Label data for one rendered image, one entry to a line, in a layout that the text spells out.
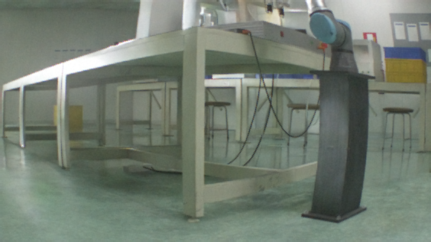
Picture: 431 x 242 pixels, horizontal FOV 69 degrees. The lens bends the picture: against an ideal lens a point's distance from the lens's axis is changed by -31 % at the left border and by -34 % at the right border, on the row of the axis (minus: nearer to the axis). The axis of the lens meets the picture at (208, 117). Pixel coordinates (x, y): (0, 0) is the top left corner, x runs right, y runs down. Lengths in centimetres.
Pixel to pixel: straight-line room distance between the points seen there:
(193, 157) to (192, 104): 19
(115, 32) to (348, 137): 899
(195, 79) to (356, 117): 65
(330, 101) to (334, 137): 14
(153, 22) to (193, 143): 77
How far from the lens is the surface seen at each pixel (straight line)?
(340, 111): 161
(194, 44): 165
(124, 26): 1041
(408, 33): 617
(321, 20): 155
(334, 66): 165
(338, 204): 163
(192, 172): 166
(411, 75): 436
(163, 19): 222
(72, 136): 438
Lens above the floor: 46
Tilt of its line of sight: 2 degrees down
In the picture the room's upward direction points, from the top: 1 degrees clockwise
